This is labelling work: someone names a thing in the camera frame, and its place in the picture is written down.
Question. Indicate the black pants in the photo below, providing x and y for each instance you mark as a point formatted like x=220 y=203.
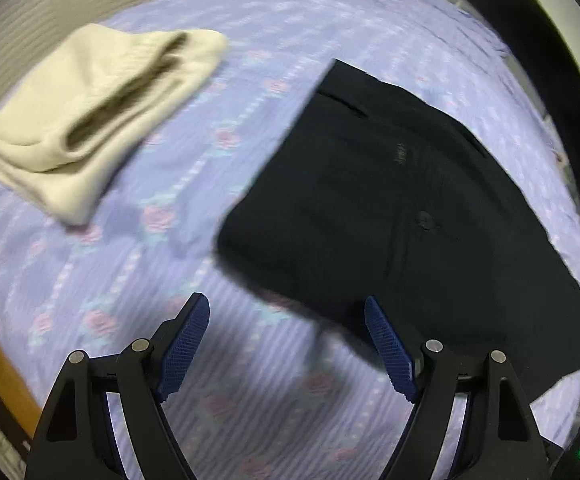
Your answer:
x=370 y=200

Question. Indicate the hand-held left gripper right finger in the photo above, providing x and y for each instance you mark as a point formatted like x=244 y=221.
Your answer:
x=387 y=350

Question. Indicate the purple floral duvet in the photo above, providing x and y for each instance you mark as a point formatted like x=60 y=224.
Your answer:
x=169 y=185

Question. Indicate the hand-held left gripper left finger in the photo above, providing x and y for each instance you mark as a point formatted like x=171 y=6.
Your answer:
x=184 y=345

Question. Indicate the cream folded garment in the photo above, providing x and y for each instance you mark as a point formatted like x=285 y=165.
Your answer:
x=94 y=85

